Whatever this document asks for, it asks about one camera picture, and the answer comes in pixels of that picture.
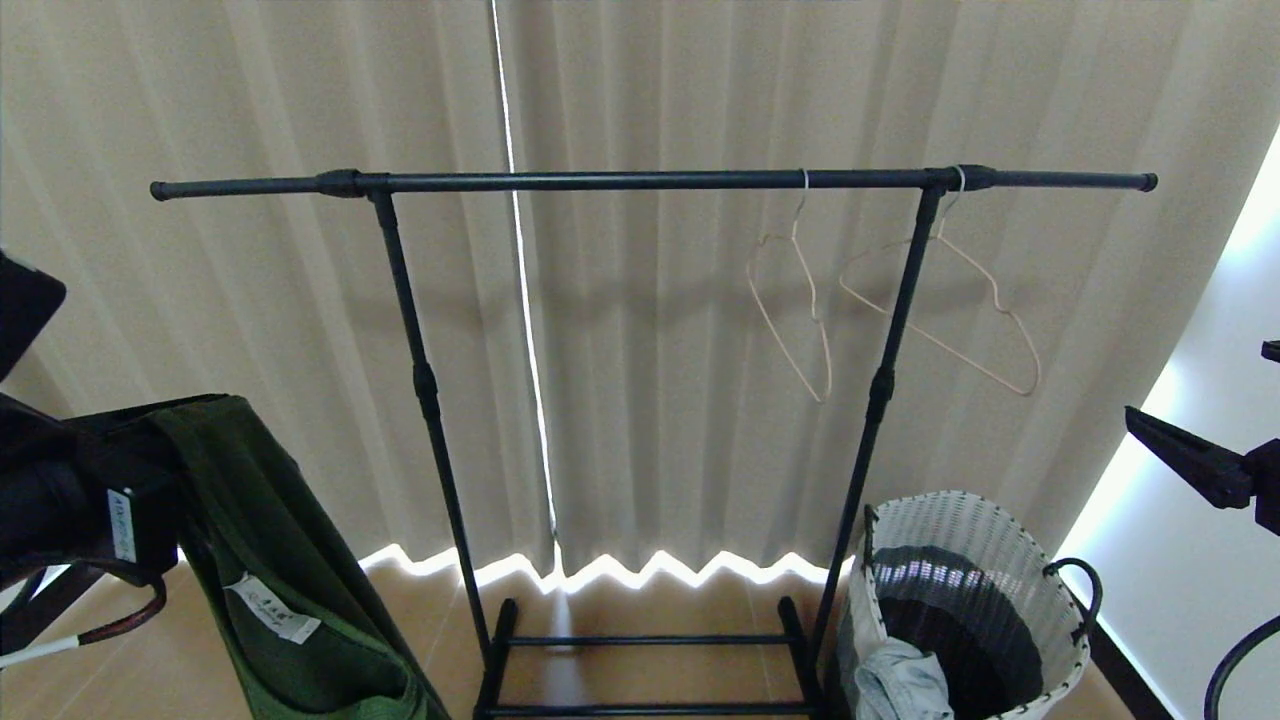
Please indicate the green long-sleeved shirt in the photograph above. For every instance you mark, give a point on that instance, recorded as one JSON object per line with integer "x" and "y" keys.
{"x": 270, "y": 520}

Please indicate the pale grey garment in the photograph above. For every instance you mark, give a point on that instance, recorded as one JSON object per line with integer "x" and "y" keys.
{"x": 900, "y": 690}

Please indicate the beige curtain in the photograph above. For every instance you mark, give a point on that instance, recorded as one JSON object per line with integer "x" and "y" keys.
{"x": 300, "y": 150}

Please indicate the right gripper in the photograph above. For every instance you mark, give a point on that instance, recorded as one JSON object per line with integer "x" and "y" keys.
{"x": 1268, "y": 490}

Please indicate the pink clothes hanger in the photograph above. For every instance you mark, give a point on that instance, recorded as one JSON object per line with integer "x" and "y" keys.
{"x": 960, "y": 355}
{"x": 829, "y": 365}

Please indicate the black clothes rack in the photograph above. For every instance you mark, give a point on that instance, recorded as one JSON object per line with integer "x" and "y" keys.
{"x": 650, "y": 181}

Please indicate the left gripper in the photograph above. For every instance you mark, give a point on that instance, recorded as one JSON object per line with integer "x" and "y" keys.
{"x": 90, "y": 520}

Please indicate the white laundry basket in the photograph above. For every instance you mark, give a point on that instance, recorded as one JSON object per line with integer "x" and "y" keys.
{"x": 960, "y": 520}

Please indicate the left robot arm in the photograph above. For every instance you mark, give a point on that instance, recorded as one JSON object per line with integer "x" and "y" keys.
{"x": 30, "y": 430}

